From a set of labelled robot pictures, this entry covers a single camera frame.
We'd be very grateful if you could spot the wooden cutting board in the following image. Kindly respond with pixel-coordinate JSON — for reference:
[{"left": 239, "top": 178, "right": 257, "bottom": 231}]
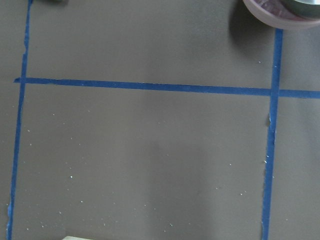
[{"left": 62, "top": 235, "right": 92, "bottom": 240}]

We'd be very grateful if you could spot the pink bowl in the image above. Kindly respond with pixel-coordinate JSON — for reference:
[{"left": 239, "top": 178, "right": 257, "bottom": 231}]
[{"left": 243, "top": 0, "right": 320, "bottom": 30}]

